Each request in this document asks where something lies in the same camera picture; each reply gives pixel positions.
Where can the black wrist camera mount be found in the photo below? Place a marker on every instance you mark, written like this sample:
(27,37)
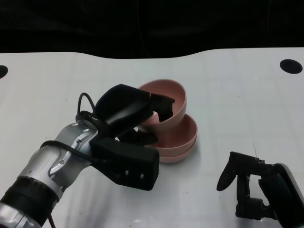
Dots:
(128,161)

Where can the black backdrop cloth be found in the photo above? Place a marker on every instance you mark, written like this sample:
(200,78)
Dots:
(142,23)

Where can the pink plastic bowl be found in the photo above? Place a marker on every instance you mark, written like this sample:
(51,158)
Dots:
(175,158)
(177,91)
(183,133)

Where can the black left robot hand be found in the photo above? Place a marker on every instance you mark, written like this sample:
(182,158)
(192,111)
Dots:
(123,107)

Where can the black round table grommet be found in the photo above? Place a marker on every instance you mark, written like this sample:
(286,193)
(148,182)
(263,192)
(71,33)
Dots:
(291,66)
(2,71)

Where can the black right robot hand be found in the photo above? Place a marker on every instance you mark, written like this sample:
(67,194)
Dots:
(280,190)

